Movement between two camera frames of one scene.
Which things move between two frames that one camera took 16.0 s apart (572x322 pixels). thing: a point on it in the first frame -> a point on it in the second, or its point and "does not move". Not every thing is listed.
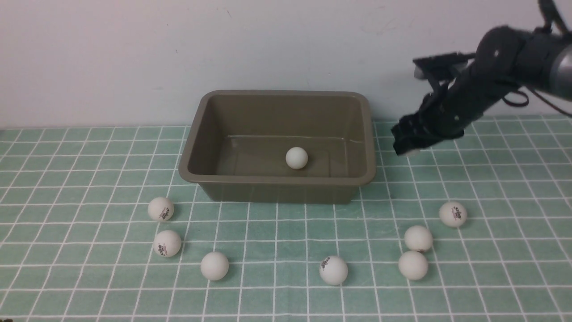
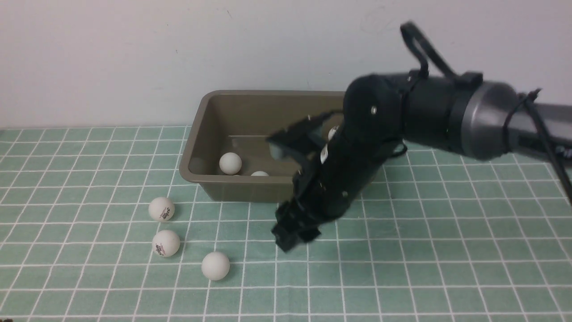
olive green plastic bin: (237, 142) does not move
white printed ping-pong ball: (161, 209) does not move
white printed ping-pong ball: (166, 243) does not move
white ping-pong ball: (414, 153) -> (259, 173)
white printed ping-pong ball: (452, 213) -> (332, 131)
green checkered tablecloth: (97, 225) does not move
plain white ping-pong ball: (214, 265) does not move
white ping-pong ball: (296, 158) -> (230, 163)
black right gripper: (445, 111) -> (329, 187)
